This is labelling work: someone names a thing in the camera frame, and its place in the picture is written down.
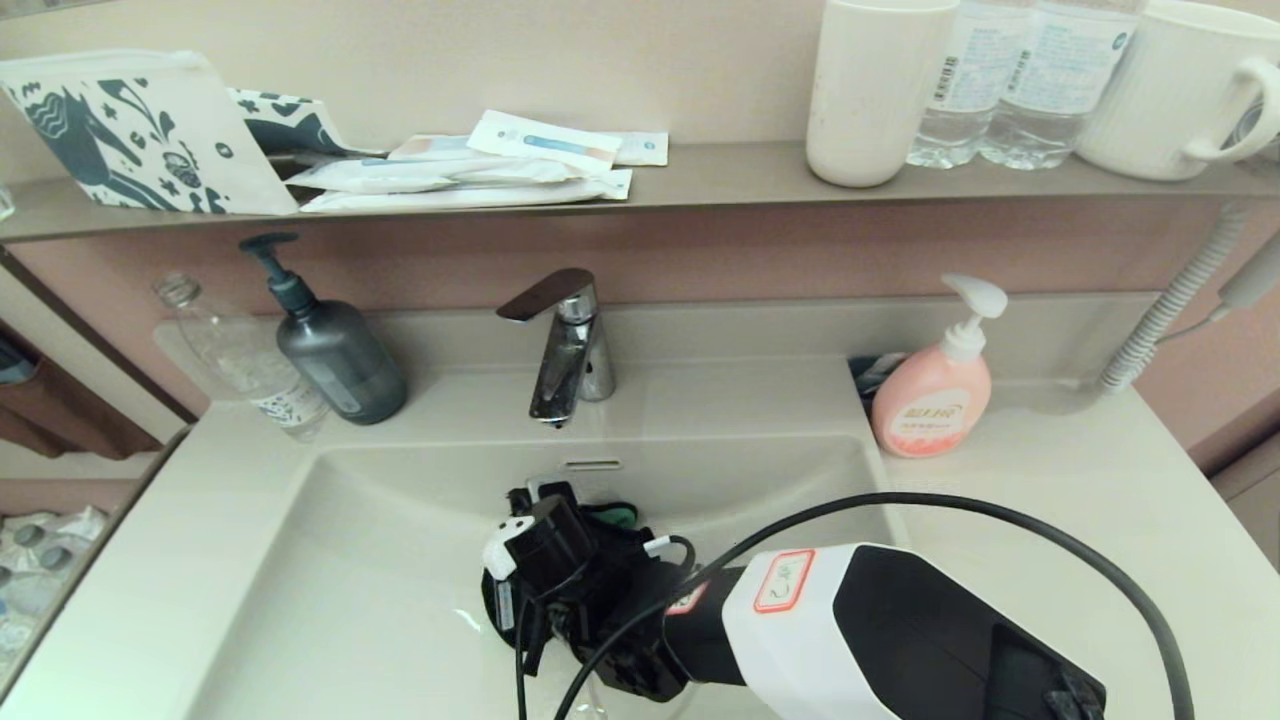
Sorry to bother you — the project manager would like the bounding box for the dark grey microfibre cloth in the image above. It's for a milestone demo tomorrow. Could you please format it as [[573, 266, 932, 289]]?
[[505, 480, 646, 561]]

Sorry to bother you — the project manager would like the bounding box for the chrome faucet lever handle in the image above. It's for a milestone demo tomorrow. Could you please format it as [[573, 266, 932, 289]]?
[[496, 268, 597, 323]]

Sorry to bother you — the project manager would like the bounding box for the white ceramic sink basin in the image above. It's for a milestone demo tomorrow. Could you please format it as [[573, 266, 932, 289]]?
[[190, 432, 961, 720]]

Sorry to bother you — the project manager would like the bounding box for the chrome sink faucet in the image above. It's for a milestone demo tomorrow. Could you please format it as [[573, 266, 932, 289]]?
[[528, 288, 616, 429]]

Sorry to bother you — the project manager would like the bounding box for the grey pump dispenser bottle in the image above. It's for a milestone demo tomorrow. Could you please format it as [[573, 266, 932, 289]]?
[[238, 233, 408, 426]]

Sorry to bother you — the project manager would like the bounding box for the clear empty plastic bottle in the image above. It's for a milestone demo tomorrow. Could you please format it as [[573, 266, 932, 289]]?
[[152, 272, 331, 443]]

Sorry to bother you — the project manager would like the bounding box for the small dark packet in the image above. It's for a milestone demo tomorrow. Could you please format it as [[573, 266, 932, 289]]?
[[848, 352, 909, 401]]

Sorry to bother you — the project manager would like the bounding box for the pink hand soap pump bottle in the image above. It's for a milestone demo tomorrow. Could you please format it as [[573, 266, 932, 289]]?
[[870, 274, 1009, 459]]

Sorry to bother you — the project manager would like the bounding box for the long white plastic packet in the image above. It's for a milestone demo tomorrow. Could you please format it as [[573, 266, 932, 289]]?
[[285, 155, 586, 194]]

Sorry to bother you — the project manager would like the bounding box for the plastic wrapped bottle pack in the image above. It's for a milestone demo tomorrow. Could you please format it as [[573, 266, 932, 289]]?
[[0, 505, 113, 681]]

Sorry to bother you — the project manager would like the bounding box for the white packet with blue toothbrush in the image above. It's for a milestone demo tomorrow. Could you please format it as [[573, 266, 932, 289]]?
[[467, 110, 623, 176]]

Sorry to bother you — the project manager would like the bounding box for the white packet with peach print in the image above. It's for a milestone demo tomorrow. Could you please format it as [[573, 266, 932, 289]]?
[[388, 135, 501, 163]]

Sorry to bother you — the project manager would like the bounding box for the small white square packet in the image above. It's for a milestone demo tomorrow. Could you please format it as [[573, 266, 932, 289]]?
[[610, 132, 669, 167]]

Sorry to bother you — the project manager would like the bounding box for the small white teal print pouch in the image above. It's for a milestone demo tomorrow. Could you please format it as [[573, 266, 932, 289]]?
[[228, 88, 386, 159]]

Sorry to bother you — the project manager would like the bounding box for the grey blue object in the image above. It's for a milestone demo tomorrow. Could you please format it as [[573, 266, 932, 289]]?
[[0, 330, 41, 386]]

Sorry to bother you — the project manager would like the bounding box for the large white teal print pouch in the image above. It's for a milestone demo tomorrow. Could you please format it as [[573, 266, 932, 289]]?
[[0, 50, 299, 216]]

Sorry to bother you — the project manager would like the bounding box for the white plain tumbler cup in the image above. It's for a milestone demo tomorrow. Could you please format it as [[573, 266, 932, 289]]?
[[805, 0, 959, 188]]

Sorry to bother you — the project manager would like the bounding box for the clear water bottle white label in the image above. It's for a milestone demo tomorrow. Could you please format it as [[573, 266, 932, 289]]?
[[908, 0, 1041, 169], [980, 0, 1141, 169]]

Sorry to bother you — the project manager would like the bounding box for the white ribbed mug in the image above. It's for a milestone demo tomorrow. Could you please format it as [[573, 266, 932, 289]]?
[[1075, 0, 1280, 182]]

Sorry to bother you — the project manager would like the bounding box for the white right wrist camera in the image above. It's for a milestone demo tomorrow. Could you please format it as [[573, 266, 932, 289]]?
[[485, 515, 536, 581]]

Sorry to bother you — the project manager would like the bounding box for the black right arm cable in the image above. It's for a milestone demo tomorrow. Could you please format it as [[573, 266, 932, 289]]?
[[515, 492, 1196, 720]]

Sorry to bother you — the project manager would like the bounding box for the grey wall shelf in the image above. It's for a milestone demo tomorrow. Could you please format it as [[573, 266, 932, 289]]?
[[0, 140, 1280, 244]]

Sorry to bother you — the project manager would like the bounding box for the white coiled cord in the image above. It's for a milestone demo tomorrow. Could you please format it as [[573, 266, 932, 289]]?
[[1098, 205, 1249, 393]]

